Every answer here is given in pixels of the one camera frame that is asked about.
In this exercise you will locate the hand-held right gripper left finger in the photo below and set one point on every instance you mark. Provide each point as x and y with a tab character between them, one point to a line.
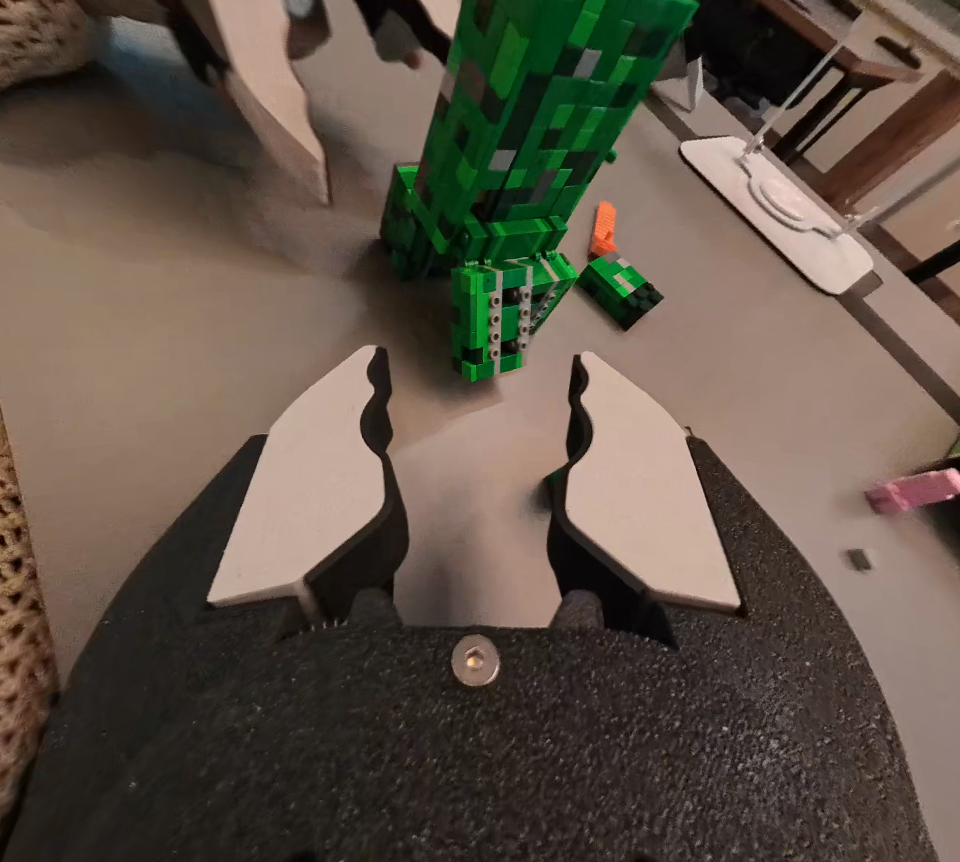
307	495

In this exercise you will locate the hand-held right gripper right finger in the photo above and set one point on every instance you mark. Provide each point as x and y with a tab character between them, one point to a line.
645	502

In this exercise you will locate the green lego creeper model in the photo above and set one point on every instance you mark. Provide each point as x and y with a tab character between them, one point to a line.
540	90

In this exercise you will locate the green lego block dark tiles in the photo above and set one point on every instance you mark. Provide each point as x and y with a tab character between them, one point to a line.
619	288

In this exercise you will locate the small grey lego piece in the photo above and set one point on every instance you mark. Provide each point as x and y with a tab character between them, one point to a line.
860	560

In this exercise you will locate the pink lego piece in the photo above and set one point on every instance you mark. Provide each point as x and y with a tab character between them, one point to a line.
911	491

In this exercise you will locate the orange lego piece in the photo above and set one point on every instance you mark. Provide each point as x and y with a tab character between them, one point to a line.
604	232

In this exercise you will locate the clear acrylic stand white base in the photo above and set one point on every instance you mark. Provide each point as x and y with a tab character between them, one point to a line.
780	217

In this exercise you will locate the brown wooden table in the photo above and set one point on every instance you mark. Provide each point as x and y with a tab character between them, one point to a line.
847	37

